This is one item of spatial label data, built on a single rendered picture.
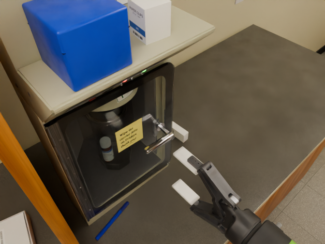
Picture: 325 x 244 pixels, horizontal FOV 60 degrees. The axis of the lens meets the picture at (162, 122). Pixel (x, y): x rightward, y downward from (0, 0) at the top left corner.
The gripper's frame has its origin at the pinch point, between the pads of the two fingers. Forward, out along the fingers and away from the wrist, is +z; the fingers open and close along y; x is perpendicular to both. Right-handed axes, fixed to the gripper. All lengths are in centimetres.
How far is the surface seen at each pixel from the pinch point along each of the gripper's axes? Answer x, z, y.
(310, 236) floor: -84, -36, -120
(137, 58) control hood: 5.8, 5.2, 31.3
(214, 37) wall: -84, 58, -24
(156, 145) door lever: -0.4, 8.8, 0.9
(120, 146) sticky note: 6.9, 13.8, 1.9
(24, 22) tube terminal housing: 17.2, 15.2, 37.5
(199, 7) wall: -69, 58, -3
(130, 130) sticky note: 3.7, 13.7, 5.4
